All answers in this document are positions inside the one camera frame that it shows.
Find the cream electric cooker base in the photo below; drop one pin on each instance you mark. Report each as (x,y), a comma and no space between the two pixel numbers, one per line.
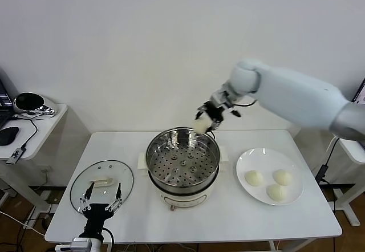
(182,198)

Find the chrome and black headset device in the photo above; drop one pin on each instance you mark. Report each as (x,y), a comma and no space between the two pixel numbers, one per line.
(28,102)

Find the stainless steel steamer basket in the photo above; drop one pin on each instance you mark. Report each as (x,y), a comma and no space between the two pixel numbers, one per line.
(159,149)

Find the white side table with label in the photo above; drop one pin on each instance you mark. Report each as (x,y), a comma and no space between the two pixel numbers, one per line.
(353,155)

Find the white round plate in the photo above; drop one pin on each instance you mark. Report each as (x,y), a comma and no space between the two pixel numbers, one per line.
(248,160)

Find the dark laptop beside chrome device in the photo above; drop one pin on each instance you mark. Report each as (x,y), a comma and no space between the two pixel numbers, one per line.
(4,98)

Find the black computer mouse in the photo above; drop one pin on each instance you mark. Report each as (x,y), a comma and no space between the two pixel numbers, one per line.
(8,135)

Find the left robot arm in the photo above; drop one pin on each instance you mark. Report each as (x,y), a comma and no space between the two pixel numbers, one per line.
(97,247)

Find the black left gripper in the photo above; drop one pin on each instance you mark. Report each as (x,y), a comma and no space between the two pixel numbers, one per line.
(97,217)

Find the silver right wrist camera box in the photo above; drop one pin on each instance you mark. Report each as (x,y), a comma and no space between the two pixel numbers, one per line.
(221,98)

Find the grey usb hub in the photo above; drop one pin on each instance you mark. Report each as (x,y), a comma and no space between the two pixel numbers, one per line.
(16,155)

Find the white steamed baozi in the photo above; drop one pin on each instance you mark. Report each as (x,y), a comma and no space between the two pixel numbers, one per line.
(276,192)
(254,178)
(201,125)
(282,177)

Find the white side table with mouse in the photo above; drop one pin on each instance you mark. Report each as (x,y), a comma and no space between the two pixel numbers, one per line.
(48,123)

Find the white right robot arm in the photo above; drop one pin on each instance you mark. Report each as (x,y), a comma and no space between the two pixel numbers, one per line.
(285,92)

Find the round glass pot lid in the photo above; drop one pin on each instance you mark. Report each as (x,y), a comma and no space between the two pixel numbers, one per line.
(82,189)

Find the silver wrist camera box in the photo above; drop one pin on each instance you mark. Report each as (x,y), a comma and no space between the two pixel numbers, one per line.
(221,98)
(82,243)

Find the white wall socket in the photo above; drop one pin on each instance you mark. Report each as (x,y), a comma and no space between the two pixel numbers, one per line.
(45,170)

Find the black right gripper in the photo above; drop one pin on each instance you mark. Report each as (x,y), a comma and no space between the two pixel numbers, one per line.
(215,112)

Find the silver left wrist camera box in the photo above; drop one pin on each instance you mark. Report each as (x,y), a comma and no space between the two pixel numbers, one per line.
(82,243)

